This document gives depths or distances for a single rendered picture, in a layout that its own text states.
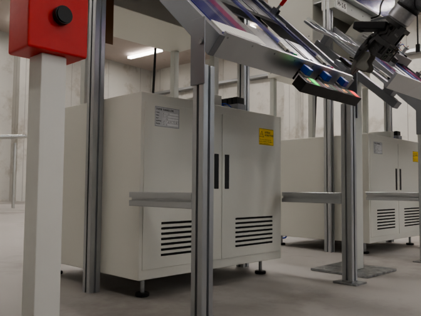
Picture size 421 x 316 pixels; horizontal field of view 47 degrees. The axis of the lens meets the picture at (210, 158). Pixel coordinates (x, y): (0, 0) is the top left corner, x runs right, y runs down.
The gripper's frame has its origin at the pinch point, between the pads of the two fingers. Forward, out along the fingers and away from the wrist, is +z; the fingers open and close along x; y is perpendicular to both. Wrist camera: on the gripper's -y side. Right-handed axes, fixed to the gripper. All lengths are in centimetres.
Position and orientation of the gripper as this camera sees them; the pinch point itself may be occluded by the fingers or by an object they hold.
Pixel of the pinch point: (352, 69)
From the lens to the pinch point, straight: 171.8
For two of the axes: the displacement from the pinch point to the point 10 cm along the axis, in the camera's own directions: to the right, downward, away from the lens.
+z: -5.1, 7.4, 4.4
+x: 7.0, 0.5, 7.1
